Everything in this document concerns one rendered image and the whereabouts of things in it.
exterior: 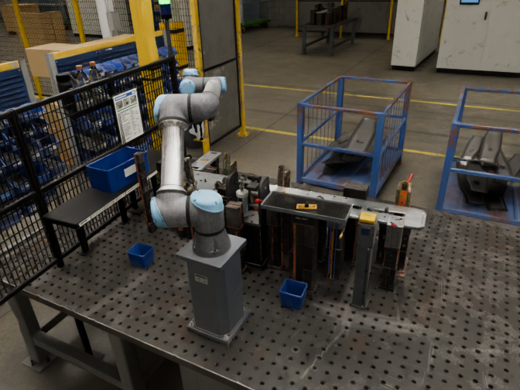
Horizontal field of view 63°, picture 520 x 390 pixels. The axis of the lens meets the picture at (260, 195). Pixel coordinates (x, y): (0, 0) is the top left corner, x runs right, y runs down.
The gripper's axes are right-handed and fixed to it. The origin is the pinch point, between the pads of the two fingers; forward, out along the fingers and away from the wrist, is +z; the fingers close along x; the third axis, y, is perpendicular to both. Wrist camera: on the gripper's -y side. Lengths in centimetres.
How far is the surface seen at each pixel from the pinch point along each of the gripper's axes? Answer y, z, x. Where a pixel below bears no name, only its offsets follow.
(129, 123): 55, 0, -8
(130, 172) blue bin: 35.3, 17.3, 19.8
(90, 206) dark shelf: 38, 23, 49
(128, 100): 55, -13, -11
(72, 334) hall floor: 81, 126, 53
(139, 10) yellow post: 61, -59, -42
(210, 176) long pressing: 1.0, 26.7, -6.4
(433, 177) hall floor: -116, 128, -265
